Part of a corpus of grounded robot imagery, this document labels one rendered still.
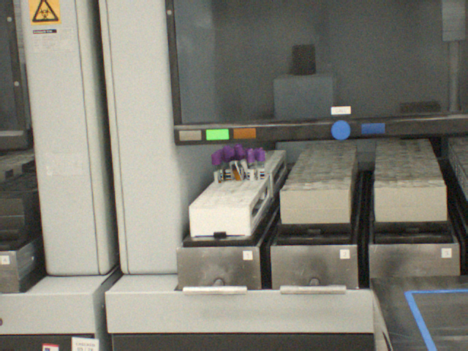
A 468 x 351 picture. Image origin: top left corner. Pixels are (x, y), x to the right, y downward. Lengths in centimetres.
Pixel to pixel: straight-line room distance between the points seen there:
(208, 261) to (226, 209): 9
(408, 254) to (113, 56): 57
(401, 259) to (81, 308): 52
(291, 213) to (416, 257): 22
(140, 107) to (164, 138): 6
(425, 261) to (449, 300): 32
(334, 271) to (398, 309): 37
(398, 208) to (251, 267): 26
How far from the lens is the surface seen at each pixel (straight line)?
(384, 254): 144
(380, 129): 147
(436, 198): 150
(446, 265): 145
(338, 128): 146
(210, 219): 149
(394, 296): 114
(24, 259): 159
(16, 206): 162
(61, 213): 161
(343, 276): 145
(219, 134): 149
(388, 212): 150
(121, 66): 154
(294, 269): 145
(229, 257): 146
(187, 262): 148
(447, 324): 105
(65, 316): 156
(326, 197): 150
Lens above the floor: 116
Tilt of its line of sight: 10 degrees down
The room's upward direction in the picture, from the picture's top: 3 degrees counter-clockwise
